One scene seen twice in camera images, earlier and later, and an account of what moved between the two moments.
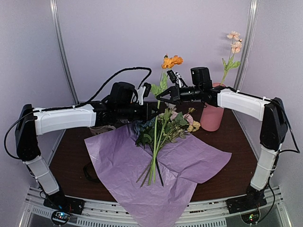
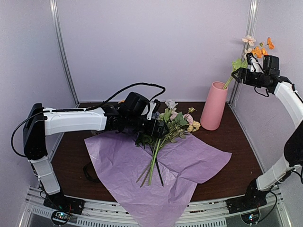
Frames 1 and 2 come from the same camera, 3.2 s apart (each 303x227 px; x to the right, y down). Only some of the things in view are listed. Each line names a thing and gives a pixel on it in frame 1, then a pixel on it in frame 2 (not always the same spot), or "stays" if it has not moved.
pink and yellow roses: x=170 y=126 stays
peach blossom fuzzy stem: x=236 y=46 → x=242 y=63
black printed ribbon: x=85 y=169 stays
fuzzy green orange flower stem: x=168 y=61 → x=259 y=52
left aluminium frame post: x=57 y=30 stays
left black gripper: x=147 y=115 → x=159 y=133
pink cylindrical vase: x=212 y=116 stays
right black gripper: x=174 y=95 → x=245 y=79
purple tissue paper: x=122 y=162 stays
